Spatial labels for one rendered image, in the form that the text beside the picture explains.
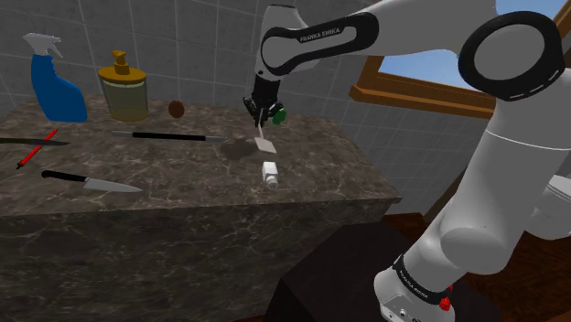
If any white salt shaker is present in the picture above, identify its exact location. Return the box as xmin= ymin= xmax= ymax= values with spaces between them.
xmin=261 ymin=161 xmax=280 ymax=192

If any brown egg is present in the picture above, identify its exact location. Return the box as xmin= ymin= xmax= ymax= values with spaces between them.
xmin=167 ymin=99 xmax=187 ymax=120

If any yellow soap dispenser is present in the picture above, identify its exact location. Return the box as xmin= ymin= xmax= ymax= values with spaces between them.
xmin=97 ymin=49 xmax=150 ymax=123

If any dark robot stand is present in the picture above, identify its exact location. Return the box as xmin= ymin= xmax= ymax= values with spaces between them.
xmin=263 ymin=221 xmax=501 ymax=322

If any blue spray bottle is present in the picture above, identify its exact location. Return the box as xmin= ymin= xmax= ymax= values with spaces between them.
xmin=22 ymin=32 xmax=90 ymax=124

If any red pen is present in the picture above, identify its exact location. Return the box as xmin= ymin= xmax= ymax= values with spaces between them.
xmin=16 ymin=128 xmax=59 ymax=171

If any dark long knife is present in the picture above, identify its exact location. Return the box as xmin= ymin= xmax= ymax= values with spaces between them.
xmin=0 ymin=136 xmax=71 ymax=148

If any white spatula with green handle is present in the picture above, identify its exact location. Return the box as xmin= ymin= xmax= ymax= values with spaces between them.
xmin=253 ymin=108 xmax=288 ymax=156

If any black handled honing rod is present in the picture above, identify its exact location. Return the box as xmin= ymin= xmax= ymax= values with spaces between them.
xmin=111 ymin=130 xmax=225 ymax=144

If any black handled kitchen knife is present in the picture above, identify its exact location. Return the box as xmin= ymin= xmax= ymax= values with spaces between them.
xmin=40 ymin=169 xmax=145 ymax=194

